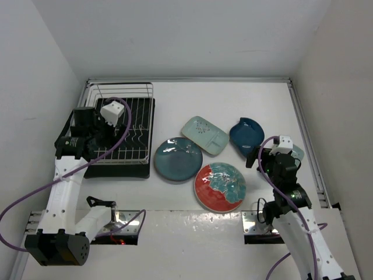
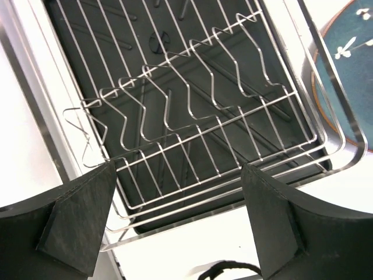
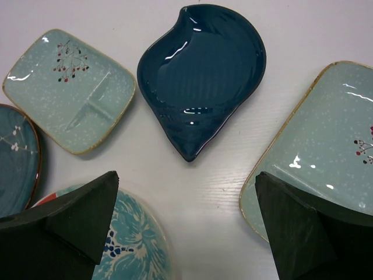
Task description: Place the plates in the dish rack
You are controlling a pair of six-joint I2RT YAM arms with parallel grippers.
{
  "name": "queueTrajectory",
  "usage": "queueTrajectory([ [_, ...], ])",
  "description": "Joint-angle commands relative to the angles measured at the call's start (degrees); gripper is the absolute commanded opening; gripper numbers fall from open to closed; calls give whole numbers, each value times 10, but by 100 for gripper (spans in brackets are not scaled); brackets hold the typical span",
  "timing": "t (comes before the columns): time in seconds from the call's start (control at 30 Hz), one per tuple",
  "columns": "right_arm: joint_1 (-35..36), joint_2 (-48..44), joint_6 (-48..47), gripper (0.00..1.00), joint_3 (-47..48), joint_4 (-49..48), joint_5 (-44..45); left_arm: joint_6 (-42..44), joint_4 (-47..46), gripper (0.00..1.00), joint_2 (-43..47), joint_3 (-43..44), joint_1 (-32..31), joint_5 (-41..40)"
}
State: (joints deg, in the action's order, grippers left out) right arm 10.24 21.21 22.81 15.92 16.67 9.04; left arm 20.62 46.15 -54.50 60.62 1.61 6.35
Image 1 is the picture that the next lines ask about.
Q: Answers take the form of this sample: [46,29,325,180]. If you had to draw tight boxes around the dark blue leaf-shaped dish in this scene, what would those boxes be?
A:
[229,117,265,157]

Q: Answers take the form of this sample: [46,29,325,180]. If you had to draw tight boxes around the red and teal round plate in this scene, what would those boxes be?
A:
[193,162,247,214]

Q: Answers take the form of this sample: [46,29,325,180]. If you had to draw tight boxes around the light teal divided rectangular plate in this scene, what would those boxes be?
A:
[181,116,229,156]

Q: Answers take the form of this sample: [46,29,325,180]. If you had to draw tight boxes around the round dark teal plate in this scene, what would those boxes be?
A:
[154,137,203,182]

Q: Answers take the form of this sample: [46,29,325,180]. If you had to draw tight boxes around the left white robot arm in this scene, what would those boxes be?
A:
[24,101,128,266]

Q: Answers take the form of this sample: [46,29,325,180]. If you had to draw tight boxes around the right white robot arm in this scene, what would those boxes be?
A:
[246,146,354,279]

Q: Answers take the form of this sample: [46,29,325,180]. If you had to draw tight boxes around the black drip tray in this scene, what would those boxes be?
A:
[84,97,155,179]

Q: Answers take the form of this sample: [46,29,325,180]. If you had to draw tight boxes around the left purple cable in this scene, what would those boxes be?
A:
[0,97,146,253]

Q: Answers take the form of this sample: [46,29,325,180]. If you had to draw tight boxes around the purple cable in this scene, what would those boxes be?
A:
[0,97,146,253]
[256,135,329,280]

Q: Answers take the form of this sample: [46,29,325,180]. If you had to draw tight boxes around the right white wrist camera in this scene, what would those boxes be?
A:
[270,135,293,155]

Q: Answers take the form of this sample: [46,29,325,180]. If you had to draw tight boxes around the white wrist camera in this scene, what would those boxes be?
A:
[100,101,125,127]
[270,135,293,155]

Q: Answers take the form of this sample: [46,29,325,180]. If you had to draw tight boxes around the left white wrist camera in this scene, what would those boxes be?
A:
[100,101,125,127]

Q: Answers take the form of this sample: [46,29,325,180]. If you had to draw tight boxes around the metal wire dish rack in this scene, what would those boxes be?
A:
[77,82,154,165]

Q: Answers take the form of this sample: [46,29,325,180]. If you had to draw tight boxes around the aluminium frame rail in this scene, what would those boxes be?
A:
[287,79,332,208]

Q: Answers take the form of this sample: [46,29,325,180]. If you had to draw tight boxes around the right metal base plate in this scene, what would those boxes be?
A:
[241,211,279,236]

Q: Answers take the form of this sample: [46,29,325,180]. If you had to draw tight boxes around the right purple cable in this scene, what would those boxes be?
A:
[256,135,329,280]

